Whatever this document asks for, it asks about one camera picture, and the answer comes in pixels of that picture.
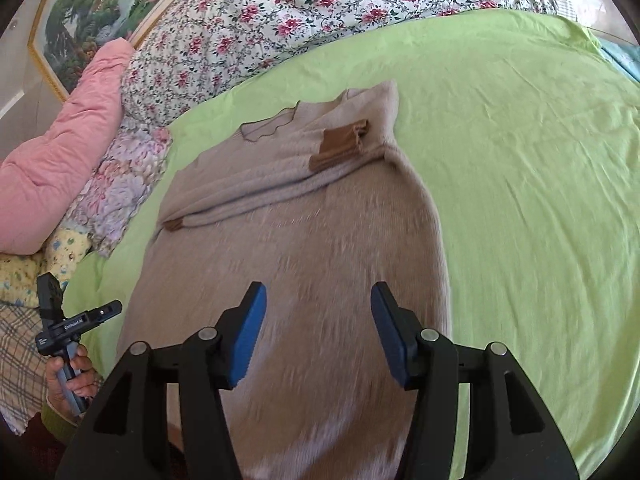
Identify gold framed landscape painting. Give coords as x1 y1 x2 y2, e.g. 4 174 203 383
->
27 0 226 103

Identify beige knit sweater brown cuffs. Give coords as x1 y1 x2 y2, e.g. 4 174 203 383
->
115 79 453 480

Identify yellow cartoon print cloth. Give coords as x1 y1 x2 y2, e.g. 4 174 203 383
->
0 225 93 308

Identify light blue cloth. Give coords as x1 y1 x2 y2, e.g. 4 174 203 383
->
599 41 640 83

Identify pink padded quilt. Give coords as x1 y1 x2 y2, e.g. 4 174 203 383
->
0 37 136 256

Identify light green bed sheet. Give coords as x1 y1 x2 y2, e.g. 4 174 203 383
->
62 7 640 480

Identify pale purple floral pillow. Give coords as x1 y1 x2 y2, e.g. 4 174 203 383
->
65 115 173 259

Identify white quilt pink flower print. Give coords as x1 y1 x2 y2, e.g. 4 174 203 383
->
122 0 558 128

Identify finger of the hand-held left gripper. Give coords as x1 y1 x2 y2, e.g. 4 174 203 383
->
86 300 123 330

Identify person's left hand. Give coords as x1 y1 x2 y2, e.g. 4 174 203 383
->
45 352 99 413

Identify plaid cloth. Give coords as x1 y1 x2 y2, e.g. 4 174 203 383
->
0 300 103 436

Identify person's left forearm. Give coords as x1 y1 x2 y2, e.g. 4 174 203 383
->
40 397 85 443

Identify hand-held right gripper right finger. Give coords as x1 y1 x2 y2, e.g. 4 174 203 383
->
370 281 581 480

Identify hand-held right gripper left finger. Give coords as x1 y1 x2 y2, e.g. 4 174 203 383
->
55 281 268 480

